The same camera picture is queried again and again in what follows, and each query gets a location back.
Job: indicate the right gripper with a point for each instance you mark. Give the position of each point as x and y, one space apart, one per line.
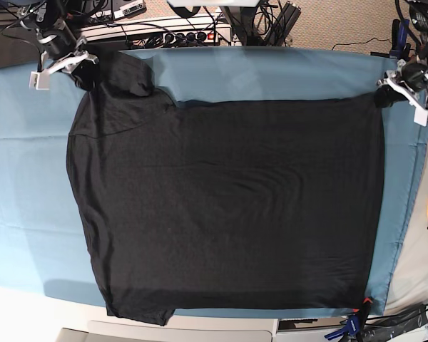
68 56

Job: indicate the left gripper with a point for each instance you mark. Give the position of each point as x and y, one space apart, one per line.
404 83

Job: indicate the black T-shirt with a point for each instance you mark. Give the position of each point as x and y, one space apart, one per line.
263 204

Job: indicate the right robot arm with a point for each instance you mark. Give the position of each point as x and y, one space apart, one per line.
44 16

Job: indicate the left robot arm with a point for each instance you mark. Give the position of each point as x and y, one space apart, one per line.
416 26

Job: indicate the blue black clamp top right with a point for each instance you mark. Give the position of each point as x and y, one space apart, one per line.
400 47

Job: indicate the white power strip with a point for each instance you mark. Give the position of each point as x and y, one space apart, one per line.
209 37

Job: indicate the blue table cloth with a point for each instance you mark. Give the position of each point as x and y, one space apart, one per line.
42 246

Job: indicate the orange blue clamp bottom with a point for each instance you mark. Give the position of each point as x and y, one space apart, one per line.
354 324

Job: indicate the black bag bottom right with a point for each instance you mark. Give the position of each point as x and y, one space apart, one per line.
395 325

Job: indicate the white box bottom edge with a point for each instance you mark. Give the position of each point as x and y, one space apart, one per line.
102 331

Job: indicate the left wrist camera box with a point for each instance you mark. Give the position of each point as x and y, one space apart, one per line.
421 117

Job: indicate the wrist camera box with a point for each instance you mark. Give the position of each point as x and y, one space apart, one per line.
39 80
421 117

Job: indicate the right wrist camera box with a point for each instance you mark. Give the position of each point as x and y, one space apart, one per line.
39 80

